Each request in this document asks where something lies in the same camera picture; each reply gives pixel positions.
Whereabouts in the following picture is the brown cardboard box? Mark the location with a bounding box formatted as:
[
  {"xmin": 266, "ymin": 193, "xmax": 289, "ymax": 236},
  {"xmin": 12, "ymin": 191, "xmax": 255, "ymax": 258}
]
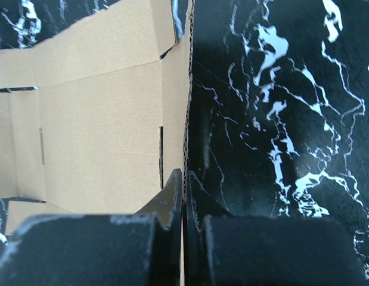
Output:
[{"xmin": 0, "ymin": 1, "xmax": 194, "ymax": 247}]

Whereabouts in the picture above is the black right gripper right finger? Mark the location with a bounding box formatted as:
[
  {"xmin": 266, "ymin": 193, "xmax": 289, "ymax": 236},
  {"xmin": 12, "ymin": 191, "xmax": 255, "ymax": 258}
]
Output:
[{"xmin": 185, "ymin": 171, "xmax": 368, "ymax": 285}]

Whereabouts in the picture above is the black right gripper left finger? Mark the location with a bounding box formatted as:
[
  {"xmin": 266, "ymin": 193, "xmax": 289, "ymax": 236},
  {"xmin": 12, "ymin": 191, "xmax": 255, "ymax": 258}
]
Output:
[{"xmin": 0, "ymin": 169, "xmax": 182, "ymax": 285}]

